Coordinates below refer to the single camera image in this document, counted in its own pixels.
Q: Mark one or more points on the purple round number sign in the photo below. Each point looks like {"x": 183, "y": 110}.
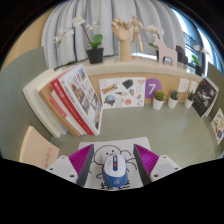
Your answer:
{"x": 152, "y": 88}

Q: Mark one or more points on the pink horse figure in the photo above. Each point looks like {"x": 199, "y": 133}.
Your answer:
{"x": 165, "y": 53}

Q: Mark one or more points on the beige paper card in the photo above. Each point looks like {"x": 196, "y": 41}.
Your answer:
{"x": 35, "y": 150}

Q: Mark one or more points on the thick white book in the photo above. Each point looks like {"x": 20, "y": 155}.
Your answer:
{"x": 40, "y": 106}

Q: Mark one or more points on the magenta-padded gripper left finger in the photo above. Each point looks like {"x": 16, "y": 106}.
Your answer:
{"x": 63, "y": 166}

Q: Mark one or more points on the black horse figure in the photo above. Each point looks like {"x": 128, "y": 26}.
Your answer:
{"x": 181, "y": 55}

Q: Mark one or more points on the tan book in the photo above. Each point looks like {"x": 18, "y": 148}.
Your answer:
{"x": 55, "y": 111}

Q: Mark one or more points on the wooden hand model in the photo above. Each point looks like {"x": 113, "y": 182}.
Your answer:
{"x": 123, "y": 36}

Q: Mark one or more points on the red-spined book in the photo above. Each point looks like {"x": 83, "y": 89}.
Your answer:
{"x": 66, "y": 106}

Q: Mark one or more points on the red-edged photo magazine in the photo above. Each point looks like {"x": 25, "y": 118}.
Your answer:
{"x": 85, "y": 96}

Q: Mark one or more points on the colourful food sticker sheet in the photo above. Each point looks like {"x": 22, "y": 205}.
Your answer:
{"x": 219, "y": 126}

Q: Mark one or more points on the small potted green plant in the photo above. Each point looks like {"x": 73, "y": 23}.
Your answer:
{"x": 189, "y": 101}
{"x": 158, "y": 103}
{"x": 172, "y": 101}

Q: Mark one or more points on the green desk partition panel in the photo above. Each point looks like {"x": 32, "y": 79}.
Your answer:
{"x": 16, "y": 100}
{"x": 216, "y": 76}

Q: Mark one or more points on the blue and white computer mouse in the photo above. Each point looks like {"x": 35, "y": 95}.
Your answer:
{"x": 114, "y": 170}

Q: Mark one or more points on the window with dark frame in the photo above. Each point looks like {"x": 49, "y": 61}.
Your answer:
{"x": 191, "y": 33}

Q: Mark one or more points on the black cover book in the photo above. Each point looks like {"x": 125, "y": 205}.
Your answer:
{"x": 204, "y": 97}

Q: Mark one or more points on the grey curtain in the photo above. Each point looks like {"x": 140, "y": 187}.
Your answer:
{"x": 106, "y": 10}

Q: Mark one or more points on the white books stack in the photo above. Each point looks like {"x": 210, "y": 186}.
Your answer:
{"x": 215, "y": 100}

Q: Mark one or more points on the white sticker sheet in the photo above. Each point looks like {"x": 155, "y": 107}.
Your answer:
{"x": 121, "y": 93}

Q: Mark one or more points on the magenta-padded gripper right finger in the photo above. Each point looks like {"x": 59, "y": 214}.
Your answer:
{"x": 164, "y": 166}

